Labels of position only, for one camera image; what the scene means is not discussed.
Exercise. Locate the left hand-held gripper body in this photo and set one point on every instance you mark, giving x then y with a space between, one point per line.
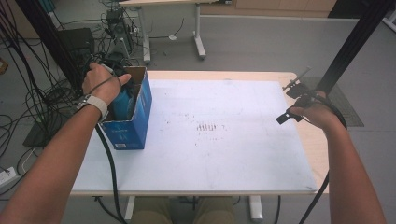
114 67

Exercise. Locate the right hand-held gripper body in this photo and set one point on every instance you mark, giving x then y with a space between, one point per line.
300 93

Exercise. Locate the blue bottle with white cap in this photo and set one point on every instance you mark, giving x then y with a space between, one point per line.
123 105

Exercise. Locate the blue cardboard box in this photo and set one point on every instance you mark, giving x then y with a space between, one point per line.
134 130

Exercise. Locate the person's left hand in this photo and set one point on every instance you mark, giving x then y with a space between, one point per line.
101 82

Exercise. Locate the person's right hand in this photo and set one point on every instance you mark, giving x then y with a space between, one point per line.
320 115

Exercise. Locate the black computer tower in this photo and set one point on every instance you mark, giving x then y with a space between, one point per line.
119 29

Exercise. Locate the beige wristband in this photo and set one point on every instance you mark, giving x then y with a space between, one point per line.
95 104

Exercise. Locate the black equipment box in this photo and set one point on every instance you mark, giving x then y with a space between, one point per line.
77 43

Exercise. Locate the white paper scrap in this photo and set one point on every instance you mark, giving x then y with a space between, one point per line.
172 37

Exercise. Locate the white table mat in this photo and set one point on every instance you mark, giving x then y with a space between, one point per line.
224 149

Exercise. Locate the white-legged background table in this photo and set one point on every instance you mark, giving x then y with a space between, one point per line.
197 34

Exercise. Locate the white table leg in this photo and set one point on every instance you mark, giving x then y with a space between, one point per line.
256 208
130 207

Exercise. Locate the black floor mat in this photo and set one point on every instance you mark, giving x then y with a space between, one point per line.
39 137

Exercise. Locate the person's right leg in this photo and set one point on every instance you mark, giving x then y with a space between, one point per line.
214 213

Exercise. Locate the person's leg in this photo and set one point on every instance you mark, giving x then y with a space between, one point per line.
151 213
214 213

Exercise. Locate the person's left leg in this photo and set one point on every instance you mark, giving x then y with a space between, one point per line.
151 213

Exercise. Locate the white power strip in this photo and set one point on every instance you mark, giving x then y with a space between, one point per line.
6 176

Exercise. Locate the black metal frame post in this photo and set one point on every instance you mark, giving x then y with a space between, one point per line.
355 40
51 40

